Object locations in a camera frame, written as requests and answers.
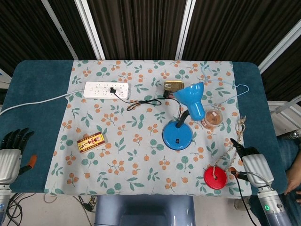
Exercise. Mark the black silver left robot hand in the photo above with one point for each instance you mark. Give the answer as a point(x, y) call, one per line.
point(9, 162)

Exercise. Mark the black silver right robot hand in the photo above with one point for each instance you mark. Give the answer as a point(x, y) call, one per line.
point(257, 167)

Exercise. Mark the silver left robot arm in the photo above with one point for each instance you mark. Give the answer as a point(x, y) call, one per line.
point(3, 204)

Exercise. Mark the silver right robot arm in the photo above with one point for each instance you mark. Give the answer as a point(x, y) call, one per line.
point(272, 207)

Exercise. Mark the bystander bare hand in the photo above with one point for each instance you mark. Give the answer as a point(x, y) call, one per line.
point(294, 181)

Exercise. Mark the blue gooseneck desk lamp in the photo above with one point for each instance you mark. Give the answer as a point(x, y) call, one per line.
point(176, 136)

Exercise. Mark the bystander blue jeans leg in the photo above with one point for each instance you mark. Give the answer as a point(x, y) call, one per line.
point(288, 150)

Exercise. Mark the bystander shoe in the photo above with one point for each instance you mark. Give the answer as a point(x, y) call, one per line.
point(242, 203)

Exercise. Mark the red round disc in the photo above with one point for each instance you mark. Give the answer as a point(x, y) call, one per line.
point(215, 180)

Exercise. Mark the clear jar with orange contents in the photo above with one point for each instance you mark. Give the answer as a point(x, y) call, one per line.
point(212, 118)

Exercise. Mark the teal table cover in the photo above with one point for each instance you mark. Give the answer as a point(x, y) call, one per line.
point(33, 84)

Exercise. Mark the yellow red printed box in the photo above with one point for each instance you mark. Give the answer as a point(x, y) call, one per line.
point(91, 142)

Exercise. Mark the dark luncheon meat can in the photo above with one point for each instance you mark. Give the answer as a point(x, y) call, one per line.
point(172, 86)

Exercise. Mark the white power strip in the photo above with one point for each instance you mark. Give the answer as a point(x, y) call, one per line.
point(107, 90)

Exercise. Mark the blue grey robot torso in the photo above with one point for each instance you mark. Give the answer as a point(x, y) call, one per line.
point(143, 210)

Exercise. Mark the floral printed tablecloth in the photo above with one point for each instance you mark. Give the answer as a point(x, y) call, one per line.
point(131, 150)

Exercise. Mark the white aluminium frame post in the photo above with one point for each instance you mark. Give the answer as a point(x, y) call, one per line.
point(90, 28)
point(279, 54)
point(185, 28)
point(60, 28)

